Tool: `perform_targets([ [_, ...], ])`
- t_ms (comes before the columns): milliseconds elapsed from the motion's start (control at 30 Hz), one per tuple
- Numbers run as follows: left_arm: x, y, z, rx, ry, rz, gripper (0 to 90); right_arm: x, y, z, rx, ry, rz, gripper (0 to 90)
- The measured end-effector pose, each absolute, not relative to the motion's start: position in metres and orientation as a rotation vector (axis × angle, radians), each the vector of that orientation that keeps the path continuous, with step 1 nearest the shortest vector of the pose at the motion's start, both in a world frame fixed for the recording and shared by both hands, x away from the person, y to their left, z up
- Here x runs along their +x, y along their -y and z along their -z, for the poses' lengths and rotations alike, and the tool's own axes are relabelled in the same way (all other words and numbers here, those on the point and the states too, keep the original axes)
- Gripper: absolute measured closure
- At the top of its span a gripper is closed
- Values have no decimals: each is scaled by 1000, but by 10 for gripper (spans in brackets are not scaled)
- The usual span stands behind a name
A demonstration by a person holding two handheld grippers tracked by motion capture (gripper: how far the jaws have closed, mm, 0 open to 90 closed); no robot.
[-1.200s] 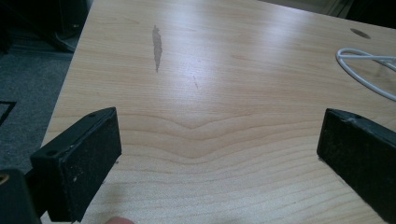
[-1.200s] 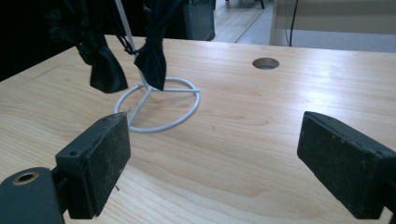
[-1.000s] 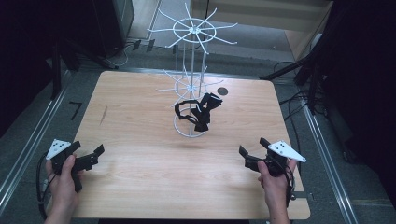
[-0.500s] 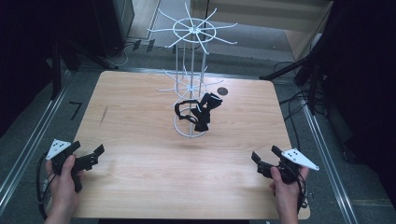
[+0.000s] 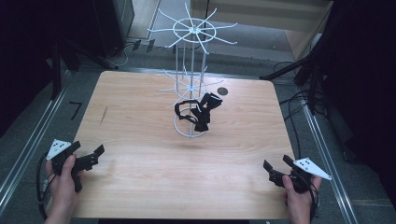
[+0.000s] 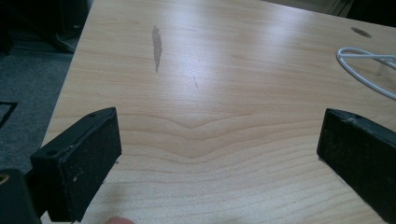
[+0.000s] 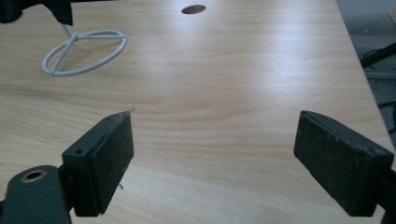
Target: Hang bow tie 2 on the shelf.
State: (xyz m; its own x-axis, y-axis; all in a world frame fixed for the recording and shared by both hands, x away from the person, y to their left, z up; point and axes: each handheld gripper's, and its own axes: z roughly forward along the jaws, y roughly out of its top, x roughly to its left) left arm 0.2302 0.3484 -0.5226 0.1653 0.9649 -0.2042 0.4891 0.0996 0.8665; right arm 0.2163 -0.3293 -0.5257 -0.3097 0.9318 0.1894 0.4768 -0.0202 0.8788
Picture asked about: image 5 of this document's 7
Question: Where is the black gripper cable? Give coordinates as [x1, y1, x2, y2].
[310, 182, 320, 222]
[35, 151, 58, 220]

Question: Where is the person's left hand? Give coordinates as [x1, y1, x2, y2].
[45, 154, 80, 224]

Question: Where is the metal floor rail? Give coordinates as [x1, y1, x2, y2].
[0, 69, 75, 207]
[302, 104, 360, 224]

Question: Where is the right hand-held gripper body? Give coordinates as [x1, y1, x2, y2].
[283, 157, 332, 194]

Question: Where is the light wooden cabinet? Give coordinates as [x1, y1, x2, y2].
[190, 0, 334, 61]

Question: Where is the white wire rack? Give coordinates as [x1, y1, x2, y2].
[147, 2, 238, 139]

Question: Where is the black floor cable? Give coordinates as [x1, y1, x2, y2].
[278, 89, 312, 106]
[287, 99, 303, 161]

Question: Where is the black cabinet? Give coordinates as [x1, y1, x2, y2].
[92, 0, 135, 59]

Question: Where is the person's right hand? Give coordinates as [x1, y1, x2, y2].
[281, 175, 322, 224]

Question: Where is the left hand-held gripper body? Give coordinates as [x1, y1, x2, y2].
[46, 139, 83, 193]

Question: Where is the black metal stand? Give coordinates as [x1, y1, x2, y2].
[50, 36, 120, 101]
[259, 40, 325, 117]

